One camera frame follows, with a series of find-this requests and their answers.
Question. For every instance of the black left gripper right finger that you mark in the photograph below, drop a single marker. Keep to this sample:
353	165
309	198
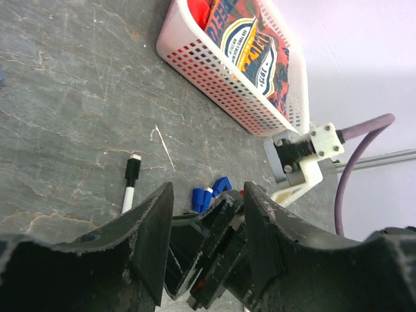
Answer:
281	242

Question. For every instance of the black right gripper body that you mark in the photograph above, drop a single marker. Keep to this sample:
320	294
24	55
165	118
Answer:
208	254

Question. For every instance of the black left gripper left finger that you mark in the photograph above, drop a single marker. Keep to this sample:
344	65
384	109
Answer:
123	262

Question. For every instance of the blue marker cap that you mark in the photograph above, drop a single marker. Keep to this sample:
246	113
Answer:
201	199
221	185

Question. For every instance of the white plastic basket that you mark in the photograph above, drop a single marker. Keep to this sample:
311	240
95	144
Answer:
185	46

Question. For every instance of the orange printed cloth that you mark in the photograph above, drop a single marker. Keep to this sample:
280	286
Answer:
238	29

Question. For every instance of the aluminium frame rail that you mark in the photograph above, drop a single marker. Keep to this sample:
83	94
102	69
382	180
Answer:
385	160

